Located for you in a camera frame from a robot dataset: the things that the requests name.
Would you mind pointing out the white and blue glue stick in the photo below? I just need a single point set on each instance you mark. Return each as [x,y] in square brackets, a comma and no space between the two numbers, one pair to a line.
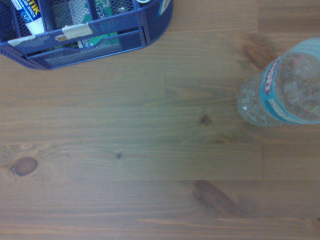
[30,15]

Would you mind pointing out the white barcode price tag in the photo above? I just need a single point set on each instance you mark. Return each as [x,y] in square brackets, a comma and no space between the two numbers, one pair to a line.
[163,7]

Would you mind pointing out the green packet in organizer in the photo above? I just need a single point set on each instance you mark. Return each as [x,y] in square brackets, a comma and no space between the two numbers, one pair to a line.
[96,15]

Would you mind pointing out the clear plastic water bottle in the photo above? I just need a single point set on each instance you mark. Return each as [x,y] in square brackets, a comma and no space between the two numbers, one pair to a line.
[287,87]

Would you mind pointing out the small beige masking tape label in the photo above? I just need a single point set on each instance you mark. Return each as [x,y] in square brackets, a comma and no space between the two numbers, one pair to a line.
[20,40]

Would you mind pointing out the large beige masking tape label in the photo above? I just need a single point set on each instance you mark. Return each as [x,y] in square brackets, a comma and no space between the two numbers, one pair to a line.
[75,30]

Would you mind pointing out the blue mesh desk organizer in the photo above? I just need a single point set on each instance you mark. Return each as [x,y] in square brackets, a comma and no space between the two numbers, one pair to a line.
[112,25]

